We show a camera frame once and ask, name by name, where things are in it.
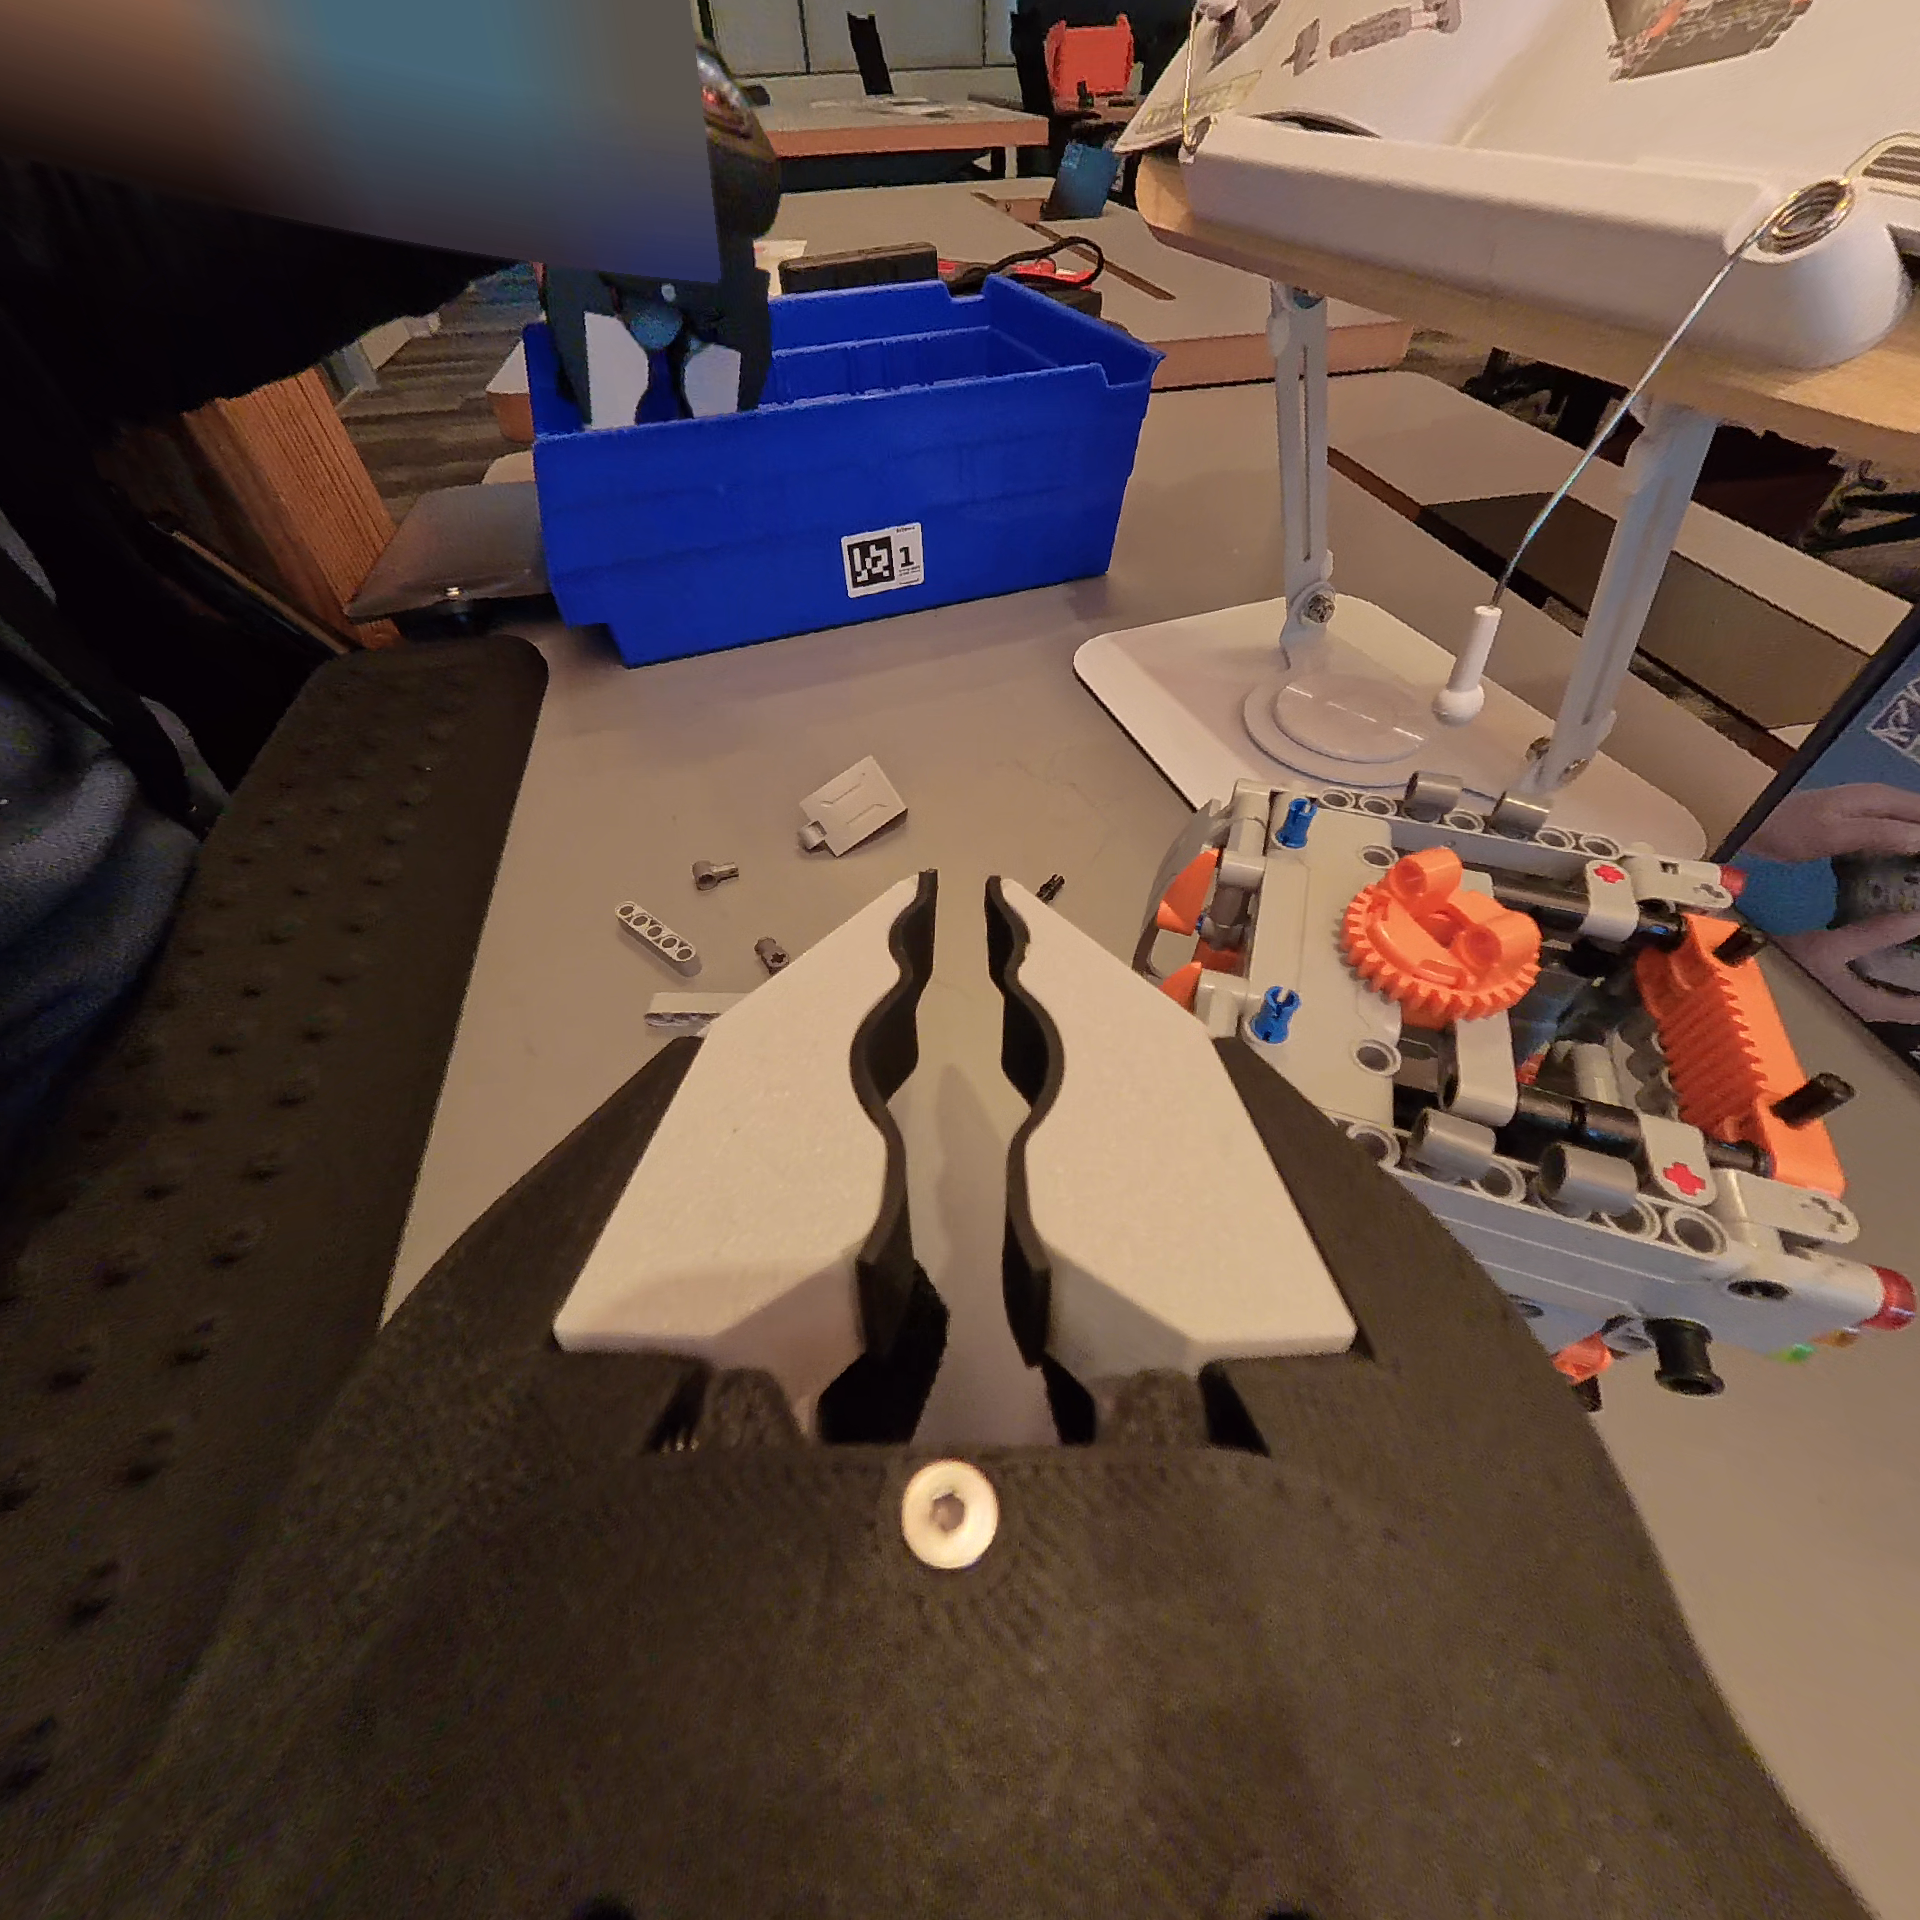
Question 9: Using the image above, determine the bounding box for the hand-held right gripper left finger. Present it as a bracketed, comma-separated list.
[555, 867, 952, 1450]

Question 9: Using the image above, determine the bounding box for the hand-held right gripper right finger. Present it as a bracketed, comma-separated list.
[983, 873, 1362, 1450]

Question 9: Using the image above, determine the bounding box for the blue tagged parts bin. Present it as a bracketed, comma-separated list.
[522, 277, 1163, 671]

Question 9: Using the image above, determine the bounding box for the grey orange toy model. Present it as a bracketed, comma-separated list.
[1132, 772, 1920, 1402]

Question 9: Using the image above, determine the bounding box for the black flat case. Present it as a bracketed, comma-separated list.
[777, 241, 935, 299]

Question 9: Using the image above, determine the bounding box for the wooden pillar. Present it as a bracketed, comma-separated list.
[182, 368, 401, 647]

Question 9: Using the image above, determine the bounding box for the orange device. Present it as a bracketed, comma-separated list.
[1042, 16, 1134, 98]

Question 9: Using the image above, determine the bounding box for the small grey curved panel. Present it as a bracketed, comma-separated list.
[798, 754, 912, 858]

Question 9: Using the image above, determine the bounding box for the black perforated mat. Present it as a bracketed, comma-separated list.
[0, 632, 550, 1920]

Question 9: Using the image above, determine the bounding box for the white printed board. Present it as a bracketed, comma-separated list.
[1118, 0, 1920, 257]

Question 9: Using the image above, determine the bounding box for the blue picture box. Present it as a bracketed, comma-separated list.
[1711, 599, 1920, 1071]

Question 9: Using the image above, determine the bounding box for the red cable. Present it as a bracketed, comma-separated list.
[961, 231, 1114, 295]

